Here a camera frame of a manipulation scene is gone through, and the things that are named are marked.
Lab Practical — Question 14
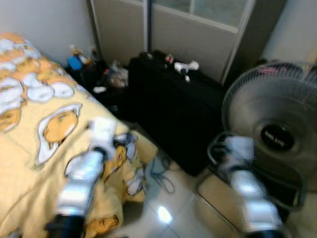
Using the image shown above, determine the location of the grey Milux floor fan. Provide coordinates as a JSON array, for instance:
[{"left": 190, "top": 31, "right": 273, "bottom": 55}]
[{"left": 208, "top": 60, "right": 317, "bottom": 194}]

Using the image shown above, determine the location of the white handheld dryer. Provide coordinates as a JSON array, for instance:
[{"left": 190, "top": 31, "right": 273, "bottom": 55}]
[{"left": 173, "top": 60, "right": 200, "bottom": 75}]

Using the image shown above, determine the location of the large black fabric case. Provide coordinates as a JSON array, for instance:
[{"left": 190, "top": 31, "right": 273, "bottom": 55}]
[{"left": 124, "top": 50, "right": 233, "bottom": 177}]

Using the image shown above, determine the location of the grey sliding partition panel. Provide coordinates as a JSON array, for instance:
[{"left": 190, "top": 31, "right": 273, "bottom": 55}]
[{"left": 89, "top": 0, "right": 258, "bottom": 85}]

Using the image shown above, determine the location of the black bag with white print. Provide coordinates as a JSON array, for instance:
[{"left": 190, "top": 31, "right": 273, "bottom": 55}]
[{"left": 67, "top": 59, "right": 132, "bottom": 122}]

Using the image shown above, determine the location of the clear plastic bag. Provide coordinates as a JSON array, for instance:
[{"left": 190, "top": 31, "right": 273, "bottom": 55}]
[{"left": 106, "top": 62, "right": 128, "bottom": 87}]

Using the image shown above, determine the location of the small blue item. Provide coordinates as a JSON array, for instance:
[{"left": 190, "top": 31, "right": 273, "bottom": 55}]
[{"left": 68, "top": 56, "right": 82, "bottom": 70}]

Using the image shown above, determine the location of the yellow orange cartoon egg blanket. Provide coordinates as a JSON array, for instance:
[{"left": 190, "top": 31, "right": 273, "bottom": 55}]
[{"left": 0, "top": 32, "right": 159, "bottom": 238}]

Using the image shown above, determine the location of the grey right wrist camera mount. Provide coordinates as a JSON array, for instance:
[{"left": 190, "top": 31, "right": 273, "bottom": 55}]
[{"left": 225, "top": 136, "right": 256, "bottom": 167}]

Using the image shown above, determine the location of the black floor cable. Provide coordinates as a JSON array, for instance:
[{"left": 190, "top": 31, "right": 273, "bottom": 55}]
[{"left": 149, "top": 154, "right": 176, "bottom": 194}]

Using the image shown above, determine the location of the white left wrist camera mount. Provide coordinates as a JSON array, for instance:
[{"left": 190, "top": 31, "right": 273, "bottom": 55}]
[{"left": 88, "top": 118, "right": 117, "bottom": 152}]

